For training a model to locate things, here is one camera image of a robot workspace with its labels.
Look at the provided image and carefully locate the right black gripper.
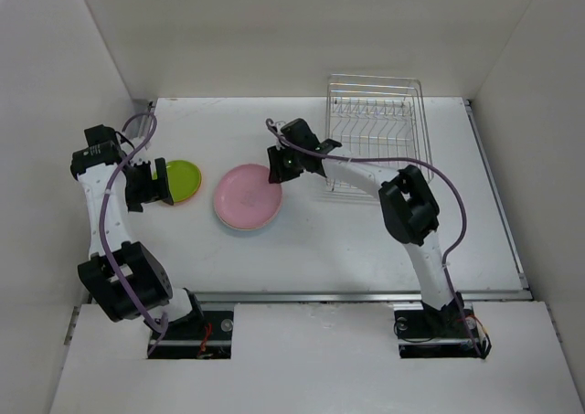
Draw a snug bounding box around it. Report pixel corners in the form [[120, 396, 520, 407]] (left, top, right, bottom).
[[267, 143, 304, 184]]

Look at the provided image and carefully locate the green plastic plate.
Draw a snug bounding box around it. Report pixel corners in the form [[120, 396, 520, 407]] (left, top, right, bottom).
[[157, 159, 202, 203]]

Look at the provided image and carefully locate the orange plastic plate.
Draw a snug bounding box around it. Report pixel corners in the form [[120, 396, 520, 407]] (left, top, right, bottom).
[[159, 169, 204, 207]]

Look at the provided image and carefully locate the pink plastic plate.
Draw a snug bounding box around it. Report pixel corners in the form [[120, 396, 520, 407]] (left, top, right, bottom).
[[213, 164, 283, 224]]

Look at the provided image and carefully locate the yellow plastic plate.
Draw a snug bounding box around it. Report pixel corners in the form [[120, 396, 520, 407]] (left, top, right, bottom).
[[217, 215, 278, 231]]

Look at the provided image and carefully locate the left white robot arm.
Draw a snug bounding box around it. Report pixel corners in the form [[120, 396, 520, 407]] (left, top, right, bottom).
[[70, 124, 205, 338]]

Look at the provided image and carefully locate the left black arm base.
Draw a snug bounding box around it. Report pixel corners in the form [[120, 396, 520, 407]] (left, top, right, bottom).
[[146, 309, 234, 360]]

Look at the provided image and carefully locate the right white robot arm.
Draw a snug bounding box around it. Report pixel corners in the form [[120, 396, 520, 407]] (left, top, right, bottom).
[[265, 119, 463, 335]]

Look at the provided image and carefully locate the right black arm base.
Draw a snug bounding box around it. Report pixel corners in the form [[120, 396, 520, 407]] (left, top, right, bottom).
[[393, 304, 492, 359]]

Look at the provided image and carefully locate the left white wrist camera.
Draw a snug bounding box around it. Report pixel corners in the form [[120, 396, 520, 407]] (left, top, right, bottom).
[[130, 143, 150, 165]]

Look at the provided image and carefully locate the metal wire dish rack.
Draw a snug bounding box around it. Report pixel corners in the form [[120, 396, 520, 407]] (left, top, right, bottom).
[[325, 74, 432, 164]]

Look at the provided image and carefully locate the aluminium table rail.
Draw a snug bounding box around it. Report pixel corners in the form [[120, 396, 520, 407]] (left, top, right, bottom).
[[63, 98, 534, 346]]

